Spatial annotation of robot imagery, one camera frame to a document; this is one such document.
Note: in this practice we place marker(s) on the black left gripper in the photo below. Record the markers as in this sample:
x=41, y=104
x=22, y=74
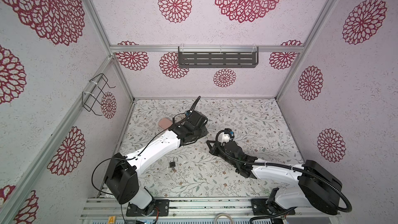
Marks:
x=204, y=132

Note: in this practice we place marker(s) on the dark grey wall shelf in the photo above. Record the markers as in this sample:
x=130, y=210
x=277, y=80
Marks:
x=221, y=59

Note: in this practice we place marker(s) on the black padlock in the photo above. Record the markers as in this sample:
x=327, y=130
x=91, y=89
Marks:
x=173, y=163

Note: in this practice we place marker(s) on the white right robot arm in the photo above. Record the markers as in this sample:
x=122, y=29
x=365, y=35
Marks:
x=308, y=184

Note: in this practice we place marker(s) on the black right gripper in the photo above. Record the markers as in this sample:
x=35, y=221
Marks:
x=214, y=150

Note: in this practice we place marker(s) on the black wire wall basket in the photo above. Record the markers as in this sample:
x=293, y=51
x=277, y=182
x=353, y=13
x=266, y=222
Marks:
x=100, y=101

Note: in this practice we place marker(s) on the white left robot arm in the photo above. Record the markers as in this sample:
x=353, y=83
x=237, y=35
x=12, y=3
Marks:
x=123, y=171

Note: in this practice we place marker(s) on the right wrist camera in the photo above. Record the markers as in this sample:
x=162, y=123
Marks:
x=227, y=135

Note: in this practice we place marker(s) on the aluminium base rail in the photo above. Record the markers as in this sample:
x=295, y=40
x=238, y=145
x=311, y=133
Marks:
x=196, y=211

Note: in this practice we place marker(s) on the pink glasses case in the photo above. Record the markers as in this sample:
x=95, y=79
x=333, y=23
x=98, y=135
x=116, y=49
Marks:
x=165, y=123

